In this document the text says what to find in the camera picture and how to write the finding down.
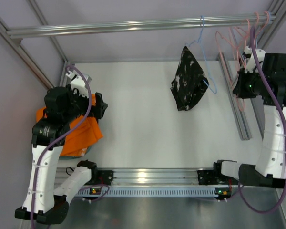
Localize plain orange trousers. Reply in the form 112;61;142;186
31;92;103;154

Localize pink wire hanger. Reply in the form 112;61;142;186
215;19;251;92

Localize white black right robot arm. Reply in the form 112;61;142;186
214;50;286;188

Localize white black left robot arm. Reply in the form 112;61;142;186
14;75;108;225

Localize black white patterned trousers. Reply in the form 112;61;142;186
170;46;209;111

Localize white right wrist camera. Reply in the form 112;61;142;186
243;46;266;73

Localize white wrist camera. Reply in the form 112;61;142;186
65;71;88;94
243;46;266;73

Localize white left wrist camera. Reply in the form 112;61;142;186
65;71;88;94

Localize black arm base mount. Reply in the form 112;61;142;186
88;170;114;186

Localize aluminium hanging rail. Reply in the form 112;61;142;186
7;12;276;39

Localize aluminium front rail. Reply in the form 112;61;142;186
54;167;232;186

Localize pink hanger on rail end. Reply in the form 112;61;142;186
228;11;267;55

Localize grey slotted cable duct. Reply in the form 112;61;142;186
76;187;230;198

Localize blue wire hanger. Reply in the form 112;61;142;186
184;15;218;95

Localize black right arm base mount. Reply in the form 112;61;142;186
197;169;230;186

